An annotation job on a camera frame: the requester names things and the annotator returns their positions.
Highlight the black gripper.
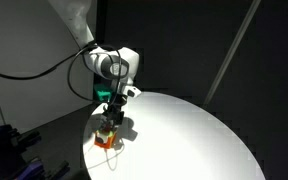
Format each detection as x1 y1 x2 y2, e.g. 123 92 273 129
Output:
101 95 127 129

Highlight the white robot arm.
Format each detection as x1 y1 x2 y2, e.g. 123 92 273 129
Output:
48 0 141 126

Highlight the round white table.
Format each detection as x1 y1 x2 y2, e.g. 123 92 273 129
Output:
83 92 266 180

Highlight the black perforated cart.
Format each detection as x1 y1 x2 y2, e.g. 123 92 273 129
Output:
0 124 70 180

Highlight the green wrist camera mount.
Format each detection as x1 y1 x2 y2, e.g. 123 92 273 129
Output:
94 84 112 102

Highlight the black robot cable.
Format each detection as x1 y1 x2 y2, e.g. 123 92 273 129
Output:
0 44 132 103

